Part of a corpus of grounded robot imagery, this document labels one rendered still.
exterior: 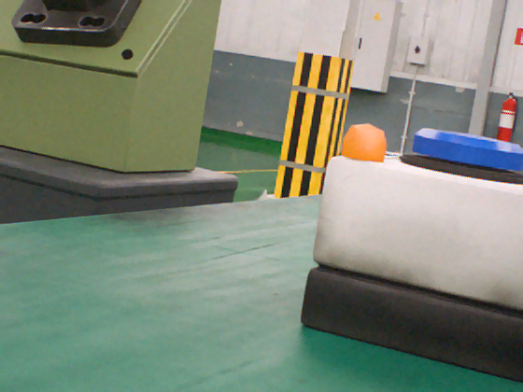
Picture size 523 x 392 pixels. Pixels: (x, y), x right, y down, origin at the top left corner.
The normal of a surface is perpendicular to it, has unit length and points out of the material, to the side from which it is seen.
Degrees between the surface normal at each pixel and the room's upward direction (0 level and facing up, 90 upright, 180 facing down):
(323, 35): 90
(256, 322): 0
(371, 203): 90
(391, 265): 90
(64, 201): 90
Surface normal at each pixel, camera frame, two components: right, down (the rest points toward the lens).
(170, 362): 0.16, -0.98
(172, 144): 0.90, 0.19
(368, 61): -0.44, 0.04
